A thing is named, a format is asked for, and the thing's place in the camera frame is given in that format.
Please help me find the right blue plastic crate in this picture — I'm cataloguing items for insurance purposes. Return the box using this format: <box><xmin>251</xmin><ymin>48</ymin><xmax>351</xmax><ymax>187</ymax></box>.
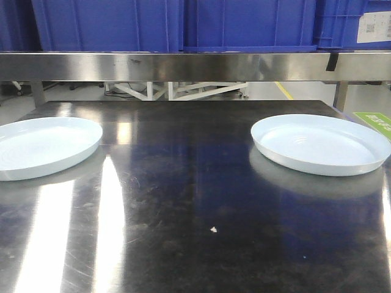
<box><xmin>313</xmin><ymin>1</ymin><xmax>390</xmax><ymax>50</ymax></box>

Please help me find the white metal frame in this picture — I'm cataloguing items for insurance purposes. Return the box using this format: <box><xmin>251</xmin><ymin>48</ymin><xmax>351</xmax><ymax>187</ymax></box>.
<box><xmin>103</xmin><ymin>82</ymin><xmax>249</xmax><ymax>101</ymax></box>

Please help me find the black tape strip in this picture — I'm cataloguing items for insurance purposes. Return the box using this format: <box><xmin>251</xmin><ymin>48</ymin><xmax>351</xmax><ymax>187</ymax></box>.
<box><xmin>326</xmin><ymin>52</ymin><xmax>339</xmax><ymax>72</ymax></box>

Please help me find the middle blue plastic crate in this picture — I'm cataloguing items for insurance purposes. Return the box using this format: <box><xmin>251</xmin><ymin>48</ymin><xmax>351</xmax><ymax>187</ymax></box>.
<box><xmin>183</xmin><ymin>0</ymin><xmax>316</xmax><ymax>52</ymax></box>

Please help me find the light blue plate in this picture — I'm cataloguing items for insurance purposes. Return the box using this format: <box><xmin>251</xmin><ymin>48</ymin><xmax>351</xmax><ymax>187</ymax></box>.
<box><xmin>250</xmin><ymin>114</ymin><xmax>390</xmax><ymax>176</ymax></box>
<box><xmin>1</xmin><ymin>117</ymin><xmax>103</xmax><ymax>181</ymax></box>

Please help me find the left blue plastic crate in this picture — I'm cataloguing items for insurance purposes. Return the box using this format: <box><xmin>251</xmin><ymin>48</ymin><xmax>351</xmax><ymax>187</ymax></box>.
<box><xmin>1</xmin><ymin>1</ymin><xmax>184</xmax><ymax>52</ymax></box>

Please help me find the steel shelf leg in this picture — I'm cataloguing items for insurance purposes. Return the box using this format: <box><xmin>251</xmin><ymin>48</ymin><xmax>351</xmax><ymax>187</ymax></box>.
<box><xmin>333</xmin><ymin>81</ymin><xmax>349</xmax><ymax>112</ymax></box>
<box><xmin>30</xmin><ymin>81</ymin><xmax>46</xmax><ymax>107</ymax></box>

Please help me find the left steel shelf leg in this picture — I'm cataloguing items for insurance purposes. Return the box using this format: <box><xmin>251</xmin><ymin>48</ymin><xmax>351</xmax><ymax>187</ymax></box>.
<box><xmin>30</xmin><ymin>81</ymin><xmax>46</xmax><ymax>107</ymax></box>

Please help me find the right steel shelf leg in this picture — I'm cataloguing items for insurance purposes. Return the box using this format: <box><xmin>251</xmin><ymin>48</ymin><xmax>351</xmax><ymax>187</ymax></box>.
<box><xmin>333</xmin><ymin>81</ymin><xmax>349</xmax><ymax>112</ymax></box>

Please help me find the stainless steel shelf rail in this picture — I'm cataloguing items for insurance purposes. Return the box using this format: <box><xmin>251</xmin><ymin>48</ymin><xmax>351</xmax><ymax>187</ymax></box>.
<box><xmin>1</xmin><ymin>51</ymin><xmax>390</xmax><ymax>82</ymax></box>

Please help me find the blue plastic crate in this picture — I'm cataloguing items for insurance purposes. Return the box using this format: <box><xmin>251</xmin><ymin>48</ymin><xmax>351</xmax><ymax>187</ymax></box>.
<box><xmin>313</xmin><ymin>1</ymin><xmax>390</xmax><ymax>50</ymax></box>
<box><xmin>1</xmin><ymin>1</ymin><xmax>184</xmax><ymax>52</ymax></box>
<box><xmin>183</xmin><ymin>0</ymin><xmax>316</xmax><ymax>52</ymax></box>

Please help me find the white paper label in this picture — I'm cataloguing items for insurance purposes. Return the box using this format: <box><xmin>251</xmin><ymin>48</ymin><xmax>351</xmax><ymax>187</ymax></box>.
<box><xmin>357</xmin><ymin>11</ymin><xmax>390</xmax><ymax>43</ymax></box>

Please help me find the green floor sign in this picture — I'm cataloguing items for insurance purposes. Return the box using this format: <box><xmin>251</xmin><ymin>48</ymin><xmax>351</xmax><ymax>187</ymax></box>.
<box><xmin>354</xmin><ymin>112</ymin><xmax>391</xmax><ymax>140</ymax></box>

